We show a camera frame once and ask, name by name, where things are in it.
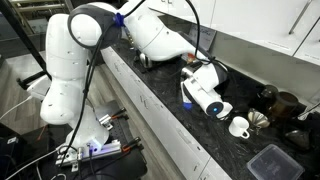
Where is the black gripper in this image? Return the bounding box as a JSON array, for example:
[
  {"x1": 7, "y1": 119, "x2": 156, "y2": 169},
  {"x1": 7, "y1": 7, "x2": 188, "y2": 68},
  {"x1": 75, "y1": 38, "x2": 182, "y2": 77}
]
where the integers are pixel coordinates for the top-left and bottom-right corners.
[{"x1": 181, "y1": 65, "x2": 202, "y2": 82}]

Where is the black and steel toaster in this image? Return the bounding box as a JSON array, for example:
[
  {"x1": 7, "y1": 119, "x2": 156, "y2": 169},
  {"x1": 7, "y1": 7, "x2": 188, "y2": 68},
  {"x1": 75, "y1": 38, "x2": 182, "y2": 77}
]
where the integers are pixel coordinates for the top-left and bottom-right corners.
[{"x1": 179, "y1": 59, "x2": 233, "y2": 105}]

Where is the creamer bottle with orange lid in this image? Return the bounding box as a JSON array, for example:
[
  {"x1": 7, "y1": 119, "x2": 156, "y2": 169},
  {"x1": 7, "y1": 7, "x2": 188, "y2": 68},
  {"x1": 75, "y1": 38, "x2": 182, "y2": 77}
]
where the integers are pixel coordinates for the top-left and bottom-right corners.
[{"x1": 186, "y1": 52, "x2": 198, "y2": 64}]

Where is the small whiteboard sign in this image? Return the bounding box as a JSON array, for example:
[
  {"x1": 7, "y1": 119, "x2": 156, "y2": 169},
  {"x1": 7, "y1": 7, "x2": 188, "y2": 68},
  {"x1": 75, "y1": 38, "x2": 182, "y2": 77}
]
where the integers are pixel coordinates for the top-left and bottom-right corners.
[{"x1": 187, "y1": 23, "x2": 218, "y2": 52}]

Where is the stainless steel coffee carafe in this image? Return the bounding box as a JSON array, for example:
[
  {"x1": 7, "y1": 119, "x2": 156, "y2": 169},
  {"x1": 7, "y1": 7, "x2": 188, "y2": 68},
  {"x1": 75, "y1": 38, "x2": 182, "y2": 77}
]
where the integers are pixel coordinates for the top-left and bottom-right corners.
[{"x1": 138, "y1": 52, "x2": 154, "y2": 69}]

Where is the white lower cabinet row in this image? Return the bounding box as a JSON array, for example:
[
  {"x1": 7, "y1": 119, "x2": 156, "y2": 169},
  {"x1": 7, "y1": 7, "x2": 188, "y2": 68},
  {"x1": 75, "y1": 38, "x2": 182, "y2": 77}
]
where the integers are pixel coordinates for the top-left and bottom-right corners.
[{"x1": 94, "y1": 43, "x2": 234, "y2": 180}]

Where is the tall dark glass jar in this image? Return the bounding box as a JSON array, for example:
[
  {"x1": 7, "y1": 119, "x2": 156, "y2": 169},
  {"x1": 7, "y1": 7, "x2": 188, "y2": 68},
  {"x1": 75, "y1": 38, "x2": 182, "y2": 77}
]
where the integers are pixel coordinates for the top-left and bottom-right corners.
[{"x1": 258, "y1": 84, "x2": 279, "y2": 111}]

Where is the small metal funnel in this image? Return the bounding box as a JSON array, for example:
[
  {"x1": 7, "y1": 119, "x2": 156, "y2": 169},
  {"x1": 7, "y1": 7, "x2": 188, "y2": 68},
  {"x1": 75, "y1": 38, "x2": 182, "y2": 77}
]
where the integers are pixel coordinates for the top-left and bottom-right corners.
[{"x1": 247, "y1": 107, "x2": 271, "y2": 131}]

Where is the white upper cabinet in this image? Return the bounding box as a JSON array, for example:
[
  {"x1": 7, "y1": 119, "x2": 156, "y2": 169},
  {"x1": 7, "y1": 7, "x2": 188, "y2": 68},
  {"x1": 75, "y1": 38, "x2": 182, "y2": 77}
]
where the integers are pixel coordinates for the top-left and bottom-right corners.
[{"x1": 146, "y1": 0, "x2": 320, "y2": 66}]

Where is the wide dark glass jar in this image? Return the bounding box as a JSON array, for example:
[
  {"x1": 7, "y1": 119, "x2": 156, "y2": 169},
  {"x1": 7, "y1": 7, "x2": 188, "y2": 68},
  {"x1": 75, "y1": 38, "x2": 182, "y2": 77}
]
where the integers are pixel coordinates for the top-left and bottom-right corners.
[{"x1": 271, "y1": 91, "x2": 300, "y2": 121}]

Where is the black robot cart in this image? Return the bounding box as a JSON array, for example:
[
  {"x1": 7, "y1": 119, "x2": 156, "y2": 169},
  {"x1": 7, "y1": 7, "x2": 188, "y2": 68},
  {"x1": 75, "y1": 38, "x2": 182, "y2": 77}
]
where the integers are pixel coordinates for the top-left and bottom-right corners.
[{"x1": 0, "y1": 99, "x2": 149, "y2": 180}]

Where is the silver utensil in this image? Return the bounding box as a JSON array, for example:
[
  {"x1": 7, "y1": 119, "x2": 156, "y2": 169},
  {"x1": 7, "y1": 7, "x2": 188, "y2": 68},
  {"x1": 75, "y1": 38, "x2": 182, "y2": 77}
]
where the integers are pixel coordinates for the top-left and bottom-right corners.
[{"x1": 297, "y1": 101, "x2": 320, "y2": 121}]

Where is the black glossy dripper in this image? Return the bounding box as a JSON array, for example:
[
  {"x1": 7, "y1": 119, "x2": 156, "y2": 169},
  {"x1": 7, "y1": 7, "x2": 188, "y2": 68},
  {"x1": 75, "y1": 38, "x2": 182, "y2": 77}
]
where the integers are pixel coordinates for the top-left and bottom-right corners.
[{"x1": 284, "y1": 128, "x2": 313, "y2": 151}]

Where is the black tripod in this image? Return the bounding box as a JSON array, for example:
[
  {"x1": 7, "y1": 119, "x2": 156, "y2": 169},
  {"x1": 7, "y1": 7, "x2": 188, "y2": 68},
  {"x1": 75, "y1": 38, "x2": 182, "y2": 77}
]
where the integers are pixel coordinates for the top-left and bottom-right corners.
[{"x1": 0, "y1": 0, "x2": 52, "y2": 90}]

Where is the black equipment box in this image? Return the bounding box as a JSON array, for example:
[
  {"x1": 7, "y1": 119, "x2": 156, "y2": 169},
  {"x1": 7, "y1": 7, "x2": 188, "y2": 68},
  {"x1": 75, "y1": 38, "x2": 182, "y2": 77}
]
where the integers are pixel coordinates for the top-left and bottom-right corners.
[{"x1": 0, "y1": 133, "x2": 27, "y2": 180}]

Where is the white mug with handle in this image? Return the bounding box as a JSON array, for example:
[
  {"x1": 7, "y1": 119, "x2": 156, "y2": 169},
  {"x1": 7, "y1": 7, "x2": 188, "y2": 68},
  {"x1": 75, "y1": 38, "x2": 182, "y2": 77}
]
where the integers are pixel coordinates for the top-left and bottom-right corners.
[{"x1": 228, "y1": 115, "x2": 251, "y2": 140}]

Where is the orange handled bar clamp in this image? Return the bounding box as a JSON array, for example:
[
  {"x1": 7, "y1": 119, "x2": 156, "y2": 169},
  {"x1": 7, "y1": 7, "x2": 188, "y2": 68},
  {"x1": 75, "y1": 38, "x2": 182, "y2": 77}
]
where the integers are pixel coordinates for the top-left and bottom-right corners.
[
  {"x1": 99, "y1": 106, "x2": 129, "y2": 131},
  {"x1": 109, "y1": 136, "x2": 143, "y2": 154}
]

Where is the thick black cable bundle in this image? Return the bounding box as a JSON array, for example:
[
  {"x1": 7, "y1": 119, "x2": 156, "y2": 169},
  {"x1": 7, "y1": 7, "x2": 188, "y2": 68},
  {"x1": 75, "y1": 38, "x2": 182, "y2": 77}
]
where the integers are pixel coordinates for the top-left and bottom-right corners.
[{"x1": 58, "y1": 6, "x2": 123, "y2": 161}]

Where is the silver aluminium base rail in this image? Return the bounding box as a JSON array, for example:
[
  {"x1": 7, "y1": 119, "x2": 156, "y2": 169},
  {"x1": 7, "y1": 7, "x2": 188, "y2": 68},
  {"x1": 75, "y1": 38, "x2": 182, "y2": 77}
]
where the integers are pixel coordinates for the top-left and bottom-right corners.
[{"x1": 54, "y1": 139, "x2": 123, "y2": 168}]

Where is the silver upper cabinet handle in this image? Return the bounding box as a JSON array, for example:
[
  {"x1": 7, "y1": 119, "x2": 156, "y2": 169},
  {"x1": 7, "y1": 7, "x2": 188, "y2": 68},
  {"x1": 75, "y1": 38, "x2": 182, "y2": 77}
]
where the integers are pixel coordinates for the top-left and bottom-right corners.
[{"x1": 288, "y1": 0, "x2": 315, "y2": 35}]

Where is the white floor cable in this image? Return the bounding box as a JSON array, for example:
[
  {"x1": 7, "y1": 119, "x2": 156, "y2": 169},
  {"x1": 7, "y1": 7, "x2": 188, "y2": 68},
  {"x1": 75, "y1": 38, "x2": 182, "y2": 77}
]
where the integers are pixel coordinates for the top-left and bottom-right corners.
[{"x1": 0, "y1": 95, "x2": 33, "y2": 120}]

